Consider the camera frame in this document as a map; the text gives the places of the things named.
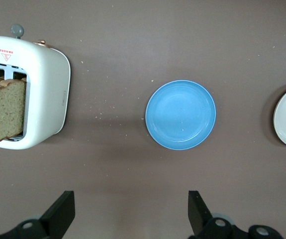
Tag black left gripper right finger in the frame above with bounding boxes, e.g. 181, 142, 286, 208
188, 190, 284, 239

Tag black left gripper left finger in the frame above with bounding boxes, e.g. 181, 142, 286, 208
0, 190, 76, 239

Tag blue round plate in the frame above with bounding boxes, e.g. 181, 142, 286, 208
145, 79, 217, 151

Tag white two-slot toaster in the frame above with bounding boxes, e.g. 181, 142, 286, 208
0, 23, 72, 150

